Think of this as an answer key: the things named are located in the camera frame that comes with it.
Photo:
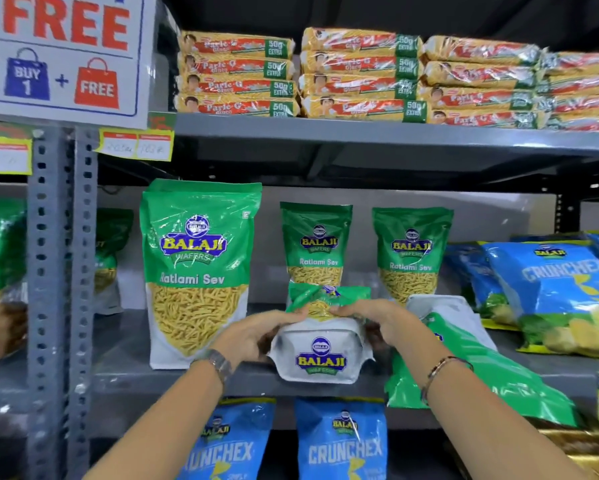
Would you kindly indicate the person's right hand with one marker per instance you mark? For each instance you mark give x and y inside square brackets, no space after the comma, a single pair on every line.
[389,324]

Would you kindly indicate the person's left hand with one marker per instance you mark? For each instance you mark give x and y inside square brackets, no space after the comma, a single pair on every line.
[259,334]

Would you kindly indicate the grey metal shelf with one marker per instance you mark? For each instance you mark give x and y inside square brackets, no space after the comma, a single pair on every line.
[47,244]
[379,139]

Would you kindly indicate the person's left forearm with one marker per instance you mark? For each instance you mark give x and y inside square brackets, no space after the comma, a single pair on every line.
[154,434]

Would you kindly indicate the person's right forearm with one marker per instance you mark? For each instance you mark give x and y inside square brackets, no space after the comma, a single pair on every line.
[489,429]

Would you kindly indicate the silver wristwatch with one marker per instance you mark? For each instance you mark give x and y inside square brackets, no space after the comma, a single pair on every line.
[219,362]

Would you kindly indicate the yellow price label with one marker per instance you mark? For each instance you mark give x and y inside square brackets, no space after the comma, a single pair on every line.
[9,157]
[134,144]

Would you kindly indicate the pile of golden cracker packets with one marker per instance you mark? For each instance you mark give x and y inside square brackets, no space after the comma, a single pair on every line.
[579,449]

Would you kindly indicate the stack of yellow biscuit packets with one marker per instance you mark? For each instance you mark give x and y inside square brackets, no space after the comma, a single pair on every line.
[359,84]

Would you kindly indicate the white promotional sign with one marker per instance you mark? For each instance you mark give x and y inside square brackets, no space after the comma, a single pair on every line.
[69,69]

